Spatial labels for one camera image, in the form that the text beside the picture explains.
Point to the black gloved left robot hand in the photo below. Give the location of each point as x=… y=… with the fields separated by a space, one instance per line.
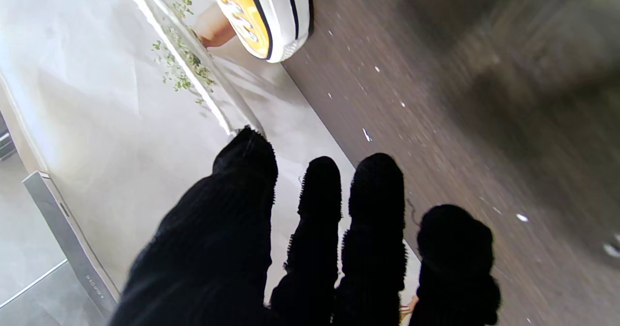
x=218 y=248

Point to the yellow canvas sneaker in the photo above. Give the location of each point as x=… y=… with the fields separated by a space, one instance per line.
x=276 y=11

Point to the printed kitchen backdrop cloth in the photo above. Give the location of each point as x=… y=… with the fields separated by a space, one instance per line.
x=121 y=98

